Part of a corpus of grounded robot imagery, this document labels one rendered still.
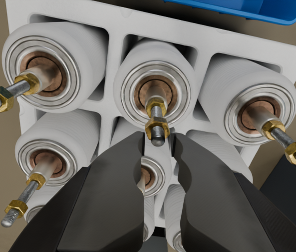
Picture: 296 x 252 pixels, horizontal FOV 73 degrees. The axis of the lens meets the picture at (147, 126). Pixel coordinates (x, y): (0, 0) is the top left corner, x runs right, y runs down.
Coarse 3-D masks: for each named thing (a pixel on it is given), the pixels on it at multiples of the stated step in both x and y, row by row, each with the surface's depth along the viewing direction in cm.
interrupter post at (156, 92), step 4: (152, 88) 21; (156, 88) 21; (160, 88) 21; (148, 92) 20; (152, 92) 20; (156, 92) 20; (160, 92) 20; (164, 92) 21; (148, 96) 19; (152, 96) 19; (156, 96) 19; (160, 96) 19; (164, 96) 20; (148, 100) 19; (164, 100) 19
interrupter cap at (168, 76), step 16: (144, 64) 20; (160, 64) 20; (128, 80) 21; (144, 80) 21; (160, 80) 21; (176, 80) 21; (128, 96) 22; (144, 96) 22; (176, 96) 22; (128, 112) 22; (144, 112) 23; (176, 112) 23
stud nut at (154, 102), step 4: (152, 100) 18; (156, 100) 18; (160, 100) 18; (148, 104) 18; (152, 104) 18; (156, 104) 18; (160, 104) 18; (164, 104) 18; (148, 108) 18; (164, 108) 18; (148, 112) 18; (164, 112) 18
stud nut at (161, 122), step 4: (156, 116) 15; (152, 120) 15; (156, 120) 15; (160, 120) 15; (164, 120) 15; (148, 124) 15; (152, 124) 15; (156, 124) 15; (160, 124) 15; (164, 124) 15; (148, 128) 15; (164, 128) 15; (168, 128) 15; (148, 132) 15; (164, 132) 15; (168, 132) 15; (148, 136) 15
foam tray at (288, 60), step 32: (32, 0) 24; (64, 0) 24; (128, 32) 25; (160, 32) 25; (192, 32) 25; (224, 32) 26; (192, 64) 29; (288, 64) 27; (96, 96) 31; (192, 128) 32; (160, 192) 38; (160, 224) 43
